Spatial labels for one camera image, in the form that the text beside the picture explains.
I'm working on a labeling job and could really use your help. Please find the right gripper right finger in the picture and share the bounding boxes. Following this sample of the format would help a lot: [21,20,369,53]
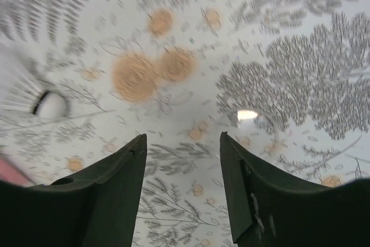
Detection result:
[220,132,369,246]

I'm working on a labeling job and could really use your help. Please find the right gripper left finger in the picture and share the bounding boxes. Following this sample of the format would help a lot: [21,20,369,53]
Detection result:
[1,134,147,246]

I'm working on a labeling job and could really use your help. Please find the clear tube lid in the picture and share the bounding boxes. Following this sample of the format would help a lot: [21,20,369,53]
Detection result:
[206,108,287,163]

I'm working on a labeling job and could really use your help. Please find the white feather shuttlecock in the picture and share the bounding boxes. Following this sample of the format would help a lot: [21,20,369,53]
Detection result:
[1,45,69,120]

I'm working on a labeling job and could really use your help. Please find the pink badminton racket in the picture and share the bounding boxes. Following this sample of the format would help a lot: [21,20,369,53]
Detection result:
[0,157,35,187]

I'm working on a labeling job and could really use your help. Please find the floral table cloth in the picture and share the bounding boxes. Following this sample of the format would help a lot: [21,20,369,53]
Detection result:
[1,0,369,246]

